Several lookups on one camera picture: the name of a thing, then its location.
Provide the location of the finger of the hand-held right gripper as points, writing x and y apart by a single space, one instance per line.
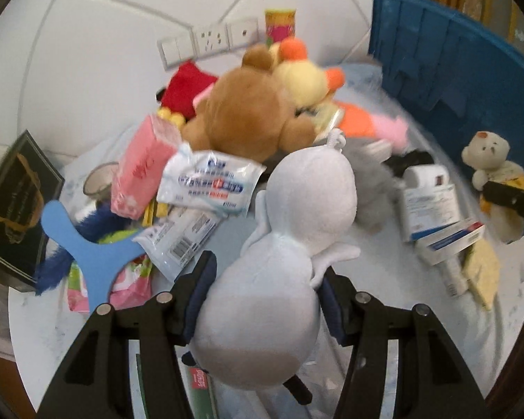
515 203

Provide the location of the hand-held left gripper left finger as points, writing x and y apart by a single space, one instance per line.
201 288

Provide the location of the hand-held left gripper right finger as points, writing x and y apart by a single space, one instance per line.
332 310

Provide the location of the small cream bear plush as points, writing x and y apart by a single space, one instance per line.
487 152

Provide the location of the white plush toy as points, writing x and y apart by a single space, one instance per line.
288 235

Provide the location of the blue plastic crate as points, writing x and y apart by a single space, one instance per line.
454 61

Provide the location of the white barcode plastic packet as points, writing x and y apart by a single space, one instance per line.
179 240

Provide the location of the pink green snack packet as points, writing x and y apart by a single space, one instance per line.
131 283

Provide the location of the red blue white box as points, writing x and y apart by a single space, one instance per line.
452 240

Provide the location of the white medicine box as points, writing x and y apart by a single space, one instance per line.
432 209

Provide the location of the white paper roll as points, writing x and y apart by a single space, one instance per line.
425 175

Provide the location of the white tube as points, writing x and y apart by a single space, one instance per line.
454 277

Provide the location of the red green long box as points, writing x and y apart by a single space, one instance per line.
201 388

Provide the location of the white blue wet wipes pack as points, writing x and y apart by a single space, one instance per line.
209 181

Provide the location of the small black object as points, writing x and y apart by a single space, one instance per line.
412 160

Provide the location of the blue forked plastic tool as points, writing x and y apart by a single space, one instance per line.
87 257

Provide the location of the grey plush toy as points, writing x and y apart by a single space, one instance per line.
371 183

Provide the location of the pink tissue pack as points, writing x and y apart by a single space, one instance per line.
142 166

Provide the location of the clear tape roll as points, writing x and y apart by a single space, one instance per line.
100 179

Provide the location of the dark blue fuzzy cloth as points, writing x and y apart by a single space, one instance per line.
52 270

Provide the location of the orange pink plush toy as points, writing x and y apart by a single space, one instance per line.
362 122

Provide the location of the brown bear plush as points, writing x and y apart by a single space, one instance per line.
240 109

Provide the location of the yellowish snack pack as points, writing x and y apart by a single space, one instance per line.
327 120

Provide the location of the red plush toy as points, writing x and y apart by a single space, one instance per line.
185 89

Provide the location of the black gold box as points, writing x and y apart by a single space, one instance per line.
13 209

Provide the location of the yellow orange plush toy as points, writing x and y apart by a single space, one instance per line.
303 78

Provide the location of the pink yellow chips can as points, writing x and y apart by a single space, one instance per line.
281 26

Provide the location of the white wall switch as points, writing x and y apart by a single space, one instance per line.
174 52

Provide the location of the white wall socket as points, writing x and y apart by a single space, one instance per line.
243 32
212 39

